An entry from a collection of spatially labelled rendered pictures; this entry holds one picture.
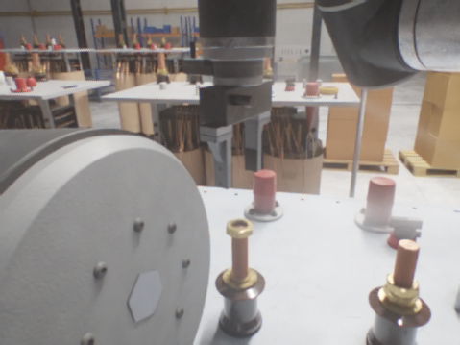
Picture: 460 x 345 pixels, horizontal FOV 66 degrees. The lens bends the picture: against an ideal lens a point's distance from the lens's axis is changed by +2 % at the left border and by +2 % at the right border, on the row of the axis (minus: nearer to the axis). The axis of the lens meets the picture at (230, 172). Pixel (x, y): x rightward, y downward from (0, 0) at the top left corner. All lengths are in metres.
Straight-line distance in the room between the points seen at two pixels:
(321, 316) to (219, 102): 0.48
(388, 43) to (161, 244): 0.32
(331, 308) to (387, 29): 0.55
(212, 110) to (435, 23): 0.27
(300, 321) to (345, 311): 0.10
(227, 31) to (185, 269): 0.35
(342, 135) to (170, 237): 5.22
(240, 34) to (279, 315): 0.53
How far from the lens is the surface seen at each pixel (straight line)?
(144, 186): 0.16
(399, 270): 0.64
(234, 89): 0.49
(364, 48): 0.43
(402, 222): 1.00
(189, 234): 0.19
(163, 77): 2.94
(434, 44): 0.39
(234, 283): 0.66
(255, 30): 0.49
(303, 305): 0.79
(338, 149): 5.43
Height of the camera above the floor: 1.88
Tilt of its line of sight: 21 degrees down
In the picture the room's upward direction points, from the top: 1 degrees counter-clockwise
